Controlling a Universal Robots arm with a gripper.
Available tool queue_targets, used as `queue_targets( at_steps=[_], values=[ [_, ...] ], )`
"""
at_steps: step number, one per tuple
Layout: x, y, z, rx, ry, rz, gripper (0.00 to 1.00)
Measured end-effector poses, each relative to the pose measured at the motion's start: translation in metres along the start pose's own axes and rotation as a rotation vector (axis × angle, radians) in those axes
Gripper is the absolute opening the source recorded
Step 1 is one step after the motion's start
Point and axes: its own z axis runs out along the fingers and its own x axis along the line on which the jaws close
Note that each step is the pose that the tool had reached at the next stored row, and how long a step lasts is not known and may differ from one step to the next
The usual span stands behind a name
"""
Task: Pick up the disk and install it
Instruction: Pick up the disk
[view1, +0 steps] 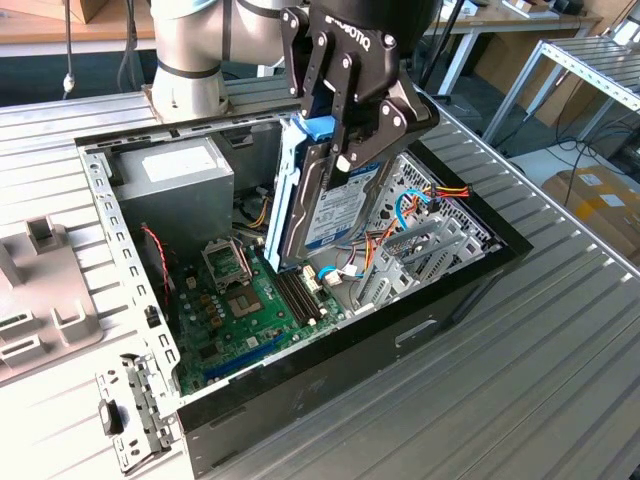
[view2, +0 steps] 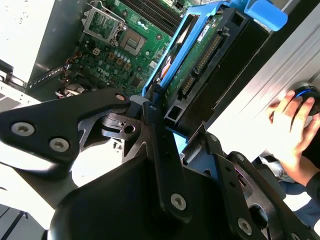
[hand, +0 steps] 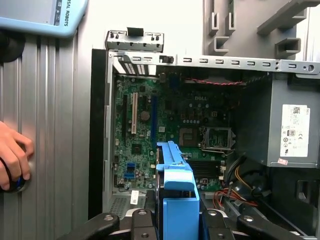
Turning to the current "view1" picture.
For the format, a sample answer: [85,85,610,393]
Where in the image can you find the wooden desk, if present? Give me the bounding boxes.
[0,0,157,57]
[414,0,604,99]

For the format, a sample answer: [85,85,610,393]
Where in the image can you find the red black fan wire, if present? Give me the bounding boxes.
[140,223,177,301]

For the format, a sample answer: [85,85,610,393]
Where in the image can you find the metal disk bay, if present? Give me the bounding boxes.
[349,152,504,317]

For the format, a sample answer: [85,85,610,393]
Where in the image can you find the grey power supply unit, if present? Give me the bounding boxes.
[115,137,236,251]

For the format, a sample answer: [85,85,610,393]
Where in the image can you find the black open PC case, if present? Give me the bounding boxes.
[73,93,535,479]

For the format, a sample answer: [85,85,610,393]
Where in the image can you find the hard disk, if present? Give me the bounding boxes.
[262,114,396,275]

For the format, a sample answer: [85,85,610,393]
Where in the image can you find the red yellow power wire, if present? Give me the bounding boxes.
[364,183,474,274]

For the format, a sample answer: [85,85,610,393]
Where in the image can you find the CPU socket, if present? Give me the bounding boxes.
[222,284,265,322]

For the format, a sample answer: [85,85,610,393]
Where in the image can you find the grey parts rack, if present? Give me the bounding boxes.
[0,215,104,386]

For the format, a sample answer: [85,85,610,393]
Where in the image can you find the light blue data wire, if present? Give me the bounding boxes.
[317,188,440,289]

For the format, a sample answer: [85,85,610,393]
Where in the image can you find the green motherboard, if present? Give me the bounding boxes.
[169,232,351,397]

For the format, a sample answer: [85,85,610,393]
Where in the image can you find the black case latch handle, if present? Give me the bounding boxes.
[98,398,126,437]

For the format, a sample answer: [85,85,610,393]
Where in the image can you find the metal socket cover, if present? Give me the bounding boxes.
[200,238,252,290]

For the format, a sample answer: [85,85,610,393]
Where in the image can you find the yellow black power wires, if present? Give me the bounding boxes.
[238,185,276,230]

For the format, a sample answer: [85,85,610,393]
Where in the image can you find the brown cardboard box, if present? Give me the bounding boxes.
[472,32,604,129]
[29,0,110,25]

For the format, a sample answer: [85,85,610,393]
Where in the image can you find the blue expansion slot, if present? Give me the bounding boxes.
[202,332,287,382]

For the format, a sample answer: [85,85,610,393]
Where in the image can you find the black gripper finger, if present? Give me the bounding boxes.
[279,7,331,120]
[329,49,441,175]

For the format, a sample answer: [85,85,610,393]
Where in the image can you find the labelled cardboard box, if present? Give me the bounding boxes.
[542,167,640,261]

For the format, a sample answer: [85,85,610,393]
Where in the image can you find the white board connector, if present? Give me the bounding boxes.
[301,267,322,297]

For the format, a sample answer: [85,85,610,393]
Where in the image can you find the small white box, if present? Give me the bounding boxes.
[513,0,560,20]

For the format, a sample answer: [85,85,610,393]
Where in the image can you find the black RAM slot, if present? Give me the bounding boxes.
[276,273,303,327]
[292,272,322,320]
[286,272,315,323]
[281,273,309,325]

